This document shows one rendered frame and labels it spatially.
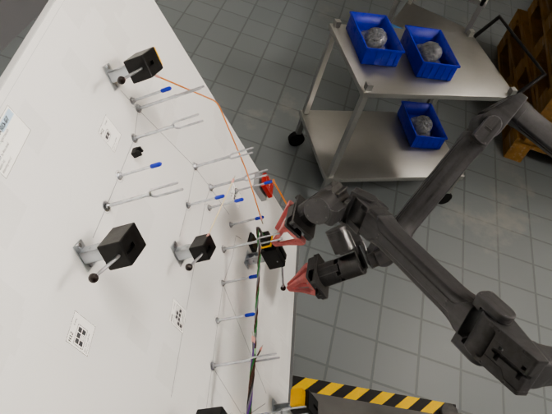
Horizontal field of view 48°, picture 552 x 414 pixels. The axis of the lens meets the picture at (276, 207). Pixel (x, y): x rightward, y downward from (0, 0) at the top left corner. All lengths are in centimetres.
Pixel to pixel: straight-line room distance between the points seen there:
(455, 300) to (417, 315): 190
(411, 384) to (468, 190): 138
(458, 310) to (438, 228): 234
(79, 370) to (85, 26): 59
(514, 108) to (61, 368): 110
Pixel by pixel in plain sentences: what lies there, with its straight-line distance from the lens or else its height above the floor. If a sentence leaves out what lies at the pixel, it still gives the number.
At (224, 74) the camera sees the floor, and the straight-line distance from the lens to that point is 387.
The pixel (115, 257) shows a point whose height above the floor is 155.
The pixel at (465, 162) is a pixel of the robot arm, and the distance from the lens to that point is 148.
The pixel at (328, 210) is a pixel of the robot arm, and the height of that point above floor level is 140.
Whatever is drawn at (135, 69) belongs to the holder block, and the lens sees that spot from 111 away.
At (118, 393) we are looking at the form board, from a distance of 100.
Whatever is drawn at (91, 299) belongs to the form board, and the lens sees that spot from 97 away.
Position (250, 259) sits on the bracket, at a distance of 148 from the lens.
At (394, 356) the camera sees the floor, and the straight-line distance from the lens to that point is 285.
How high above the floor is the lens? 228
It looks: 46 degrees down
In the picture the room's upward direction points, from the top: 20 degrees clockwise
